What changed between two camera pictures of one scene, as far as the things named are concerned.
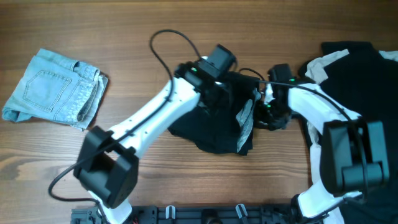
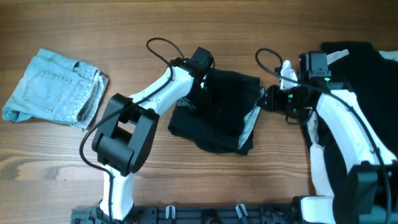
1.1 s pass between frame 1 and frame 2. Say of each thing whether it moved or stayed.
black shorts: stayed
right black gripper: moved
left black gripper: moved
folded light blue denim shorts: stayed
